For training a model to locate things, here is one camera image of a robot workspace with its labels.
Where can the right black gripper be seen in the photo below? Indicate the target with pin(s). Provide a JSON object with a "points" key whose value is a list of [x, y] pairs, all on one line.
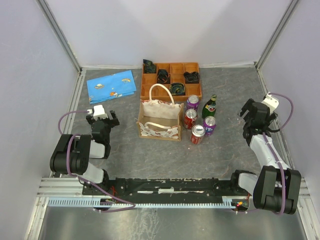
{"points": [[247, 107]]}

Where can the purple soda can front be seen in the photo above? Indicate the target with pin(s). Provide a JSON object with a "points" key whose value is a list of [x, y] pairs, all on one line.
{"points": [[209, 125]]}

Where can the rolled black orange tie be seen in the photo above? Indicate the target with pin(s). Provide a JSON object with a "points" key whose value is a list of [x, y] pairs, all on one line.
{"points": [[163, 77]]}

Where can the red soda can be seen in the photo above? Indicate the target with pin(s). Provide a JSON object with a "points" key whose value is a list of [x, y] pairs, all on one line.
{"points": [[197, 134], [190, 118]]}

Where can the red soda can front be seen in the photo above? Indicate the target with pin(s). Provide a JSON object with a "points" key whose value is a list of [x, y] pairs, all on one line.
{"points": [[197, 134]]}

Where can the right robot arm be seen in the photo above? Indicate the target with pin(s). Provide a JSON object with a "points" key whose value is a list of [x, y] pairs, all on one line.
{"points": [[277, 187]]}

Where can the aluminium frame rail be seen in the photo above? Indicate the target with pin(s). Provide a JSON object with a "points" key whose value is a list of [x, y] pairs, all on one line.
{"points": [[60, 187]]}

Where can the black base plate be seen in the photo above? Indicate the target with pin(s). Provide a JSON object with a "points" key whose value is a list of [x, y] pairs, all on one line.
{"points": [[175, 191]]}

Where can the purple soda can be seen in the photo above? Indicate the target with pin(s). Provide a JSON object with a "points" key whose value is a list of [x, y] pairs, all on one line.
{"points": [[193, 102], [209, 125]]}

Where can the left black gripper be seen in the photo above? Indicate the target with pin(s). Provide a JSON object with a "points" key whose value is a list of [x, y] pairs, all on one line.
{"points": [[112, 122]]}

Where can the canvas tote bag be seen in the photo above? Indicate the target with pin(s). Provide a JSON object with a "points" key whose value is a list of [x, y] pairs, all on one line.
{"points": [[160, 120]]}

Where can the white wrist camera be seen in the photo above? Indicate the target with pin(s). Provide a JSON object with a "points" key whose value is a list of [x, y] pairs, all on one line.
{"points": [[270, 101], [98, 112]]}

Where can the rolled black tie right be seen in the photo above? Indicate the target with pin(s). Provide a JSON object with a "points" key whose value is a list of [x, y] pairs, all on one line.
{"points": [[191, 77]]}

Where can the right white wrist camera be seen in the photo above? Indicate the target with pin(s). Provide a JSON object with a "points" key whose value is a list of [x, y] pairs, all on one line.
{"points": [[270, 101]]}

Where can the green glass bottle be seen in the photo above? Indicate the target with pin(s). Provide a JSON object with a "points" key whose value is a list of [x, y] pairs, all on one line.
{"points": [[209, 108]]}

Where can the wooden compartment tray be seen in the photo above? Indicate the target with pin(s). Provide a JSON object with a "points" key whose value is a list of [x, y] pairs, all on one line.
{"points": [[175, 72]]}

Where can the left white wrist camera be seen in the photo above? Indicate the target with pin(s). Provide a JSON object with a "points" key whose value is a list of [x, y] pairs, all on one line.
{"points": [[98, 112]]}

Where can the blue space print cloth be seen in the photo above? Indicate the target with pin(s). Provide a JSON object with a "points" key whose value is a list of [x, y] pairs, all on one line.
{"points": [[110, 87]]}

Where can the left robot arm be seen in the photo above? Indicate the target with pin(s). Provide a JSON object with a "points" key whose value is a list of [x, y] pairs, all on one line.
{"points": [[72, 154]]}

